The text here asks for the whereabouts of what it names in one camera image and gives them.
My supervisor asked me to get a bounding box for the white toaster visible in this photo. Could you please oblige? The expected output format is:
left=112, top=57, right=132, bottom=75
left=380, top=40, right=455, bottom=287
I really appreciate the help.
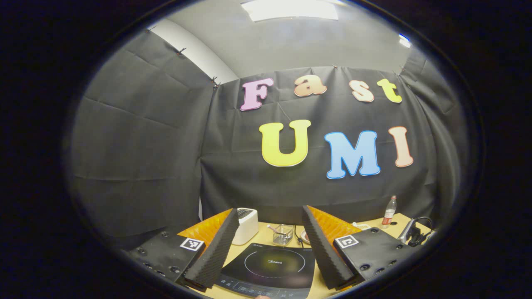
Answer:
left=232, top=208, right=259, bottom=245

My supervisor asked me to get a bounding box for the clear water bottle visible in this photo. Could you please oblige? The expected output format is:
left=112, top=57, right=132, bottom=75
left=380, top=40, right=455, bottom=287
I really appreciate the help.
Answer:
left=382, top=195, right=397, bottom=230

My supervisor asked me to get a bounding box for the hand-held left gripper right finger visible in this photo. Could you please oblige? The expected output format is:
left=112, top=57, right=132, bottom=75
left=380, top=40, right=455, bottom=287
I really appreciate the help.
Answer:
left=301, top=205, right=416, bottom=290

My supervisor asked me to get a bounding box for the wire mesh basket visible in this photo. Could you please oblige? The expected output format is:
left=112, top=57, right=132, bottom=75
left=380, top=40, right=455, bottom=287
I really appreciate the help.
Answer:
left=272, top=224, right=294, bottom=246

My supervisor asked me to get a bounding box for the black backdrop cloth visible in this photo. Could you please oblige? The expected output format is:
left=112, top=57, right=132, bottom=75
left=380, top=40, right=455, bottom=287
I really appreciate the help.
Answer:
left=64, top=29, right=462, bottom=250

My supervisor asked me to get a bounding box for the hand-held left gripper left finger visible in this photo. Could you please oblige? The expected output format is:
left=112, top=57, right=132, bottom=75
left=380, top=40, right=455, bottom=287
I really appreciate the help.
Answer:
left=125, top=208, right=241, bottom=291

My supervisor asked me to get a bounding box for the black induction cooktop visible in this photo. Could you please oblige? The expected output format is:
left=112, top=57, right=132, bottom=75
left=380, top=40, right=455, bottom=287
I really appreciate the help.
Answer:
left=214, top=243, right=316, bottom=299

